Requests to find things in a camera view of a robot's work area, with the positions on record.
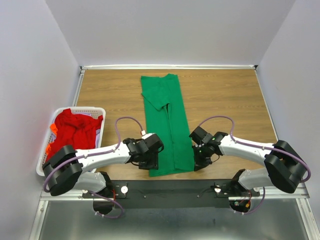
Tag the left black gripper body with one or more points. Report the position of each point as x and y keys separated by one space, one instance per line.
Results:
x=150 y=161

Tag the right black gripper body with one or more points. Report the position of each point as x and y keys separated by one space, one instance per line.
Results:
x=201 y=157

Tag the green t-shirt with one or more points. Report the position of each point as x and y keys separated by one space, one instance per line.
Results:
x=165 y=115

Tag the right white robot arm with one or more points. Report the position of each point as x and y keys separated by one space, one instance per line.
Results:
x=281 y=166

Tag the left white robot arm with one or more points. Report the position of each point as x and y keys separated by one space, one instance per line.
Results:
x=71 y=168

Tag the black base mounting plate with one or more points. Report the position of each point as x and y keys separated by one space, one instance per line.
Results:
x=187 y=193

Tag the white plastic laundry basket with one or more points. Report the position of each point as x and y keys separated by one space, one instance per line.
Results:
x=94 y=112

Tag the red t-shirt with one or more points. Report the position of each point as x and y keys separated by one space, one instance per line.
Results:
x=76 y=130

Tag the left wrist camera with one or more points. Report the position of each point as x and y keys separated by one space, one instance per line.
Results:
x=144 y=134

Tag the aluminium back table rail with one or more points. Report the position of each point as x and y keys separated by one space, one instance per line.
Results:
x=167 y=67

